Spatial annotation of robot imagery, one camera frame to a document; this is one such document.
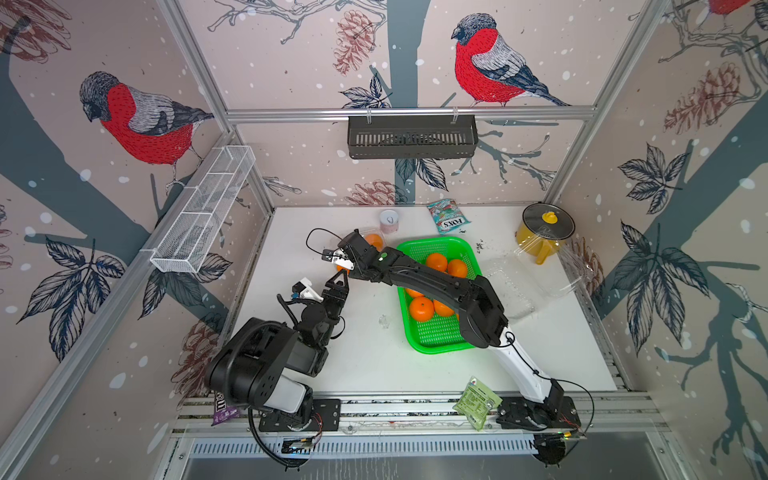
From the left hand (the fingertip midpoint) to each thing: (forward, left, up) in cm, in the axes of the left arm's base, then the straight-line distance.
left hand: (351, 269), depth 84 cm
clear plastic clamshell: (+18, -6, -4) cm, 19 cm away
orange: (+19, -6, -11) cm, 22 cm away
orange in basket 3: (-8, -21, -10) cm, 24 cm away
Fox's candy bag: (+32, -33, -12) cm, 48 cm away
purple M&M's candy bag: (-34, +30, -13) cm, 47 cm away
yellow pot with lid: (+15, -61, 0) cm, 62 cm away
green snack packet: (-31, -33, -14) cm, 48 cm away
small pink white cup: (+28, -11, -10) cm, 32 cm away
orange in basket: (+10, -27, -10) cm, 30 cm away
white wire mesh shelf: (+2, +39, +16) cm, 42 cm away
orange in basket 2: (+6, -33, -9) cm, 34 cm away
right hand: (+10, -1, -4) cm, 10 cm away
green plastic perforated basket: (-13, -26, -16) cm, 34 cm away
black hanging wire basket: (+48, -19, +13) cm, 53 cm away
